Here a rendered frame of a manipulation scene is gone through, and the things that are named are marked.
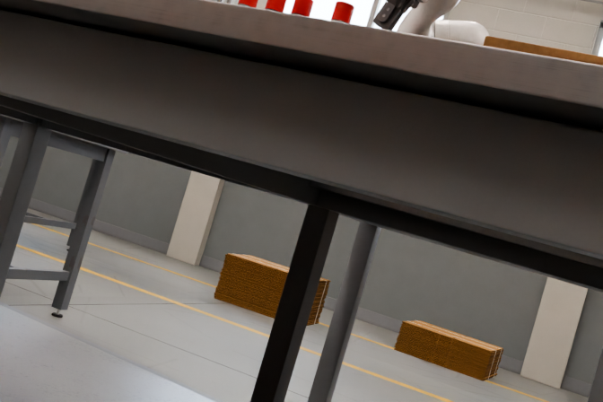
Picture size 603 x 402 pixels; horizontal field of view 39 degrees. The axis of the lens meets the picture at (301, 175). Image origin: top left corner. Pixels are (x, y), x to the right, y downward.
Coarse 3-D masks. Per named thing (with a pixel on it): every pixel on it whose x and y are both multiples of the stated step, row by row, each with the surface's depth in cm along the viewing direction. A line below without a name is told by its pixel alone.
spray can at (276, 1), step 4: (268, 0) 148; (272, 0) 148; (276, 0) 147; (280, 0) 148; (284, 0) 148; (268, 4) 148; (272, 4) 147; (276, 4) 147; (280, 4) 148; (284, 4) 149; (268, 8) 148; (272, 8) 147; (276, 8) 147; (280, 8) 148
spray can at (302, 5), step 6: (294, 0) 146; (300, 0) 145; (306, 0) 145; (312, 0) 146; (294, 6) 146; (300, 6) 145; (306, 6) 145; (294, 12) 145; (300, 12) 145; (306, 12) 145
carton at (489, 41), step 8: (488, 40) 149; (496, 40) 148; (504, 40) 148; (512, 40) 147; (504, 48) 148; (512, 48) 147; (520, 48) 146; (528, 48) 146; (536, 48) 145; (544, 48) 145; (552, 48) 144; (560, 48) 144; (552, 56) 144; (560, 56) 144; (568, 56) 143; (576, 56) 143; (584, 56) 142; (592, 56) 142; (600, 64) 141
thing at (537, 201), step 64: (0, 64) 61; (64, 64) 59; (128, 64) 56; (192, 64) 54; (256, 64) 51; (64, 128) 244; (128, 128) 57; (192, 128) 53; (256, 128) 51; (320, 128) 49; (384, 128) 47; (448, 128) 45; (512, 128) 44; (576, 128) 42; (384, 192) 46; (448, 192) 45; (512, 192) 43; (576, 192) 42; (0, 256) 246; (320, 256) 201; (0, 320) 224; (0, 384) 169; (64, 384) 182; (128, 384) 198; (256, 384) 201
